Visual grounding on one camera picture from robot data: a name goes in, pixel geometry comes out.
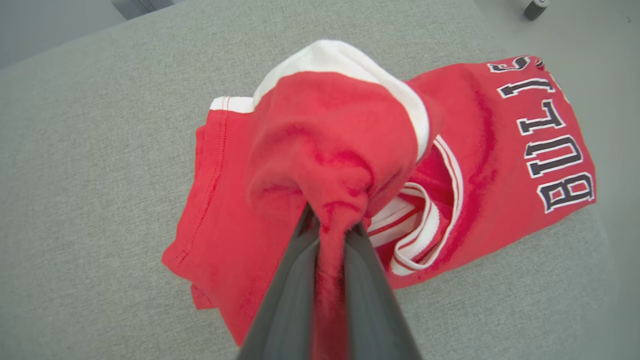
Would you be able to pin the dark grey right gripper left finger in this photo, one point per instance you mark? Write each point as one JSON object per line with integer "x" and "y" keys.
{"x": 285, "y": 310}

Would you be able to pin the red Bulls basketball jersey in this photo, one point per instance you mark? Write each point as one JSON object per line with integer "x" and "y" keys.
{"x": 500, "y": 150}

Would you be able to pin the grey fabric sofa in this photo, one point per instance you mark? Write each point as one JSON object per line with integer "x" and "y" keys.
{"x": 100, "y": 175}

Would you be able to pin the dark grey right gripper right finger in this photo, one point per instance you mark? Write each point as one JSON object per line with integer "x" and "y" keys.
{"x": 370, "y": 310}

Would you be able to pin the red shorts with white stripe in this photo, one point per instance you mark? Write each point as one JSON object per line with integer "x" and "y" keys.
{"x": 330, "y": 130}

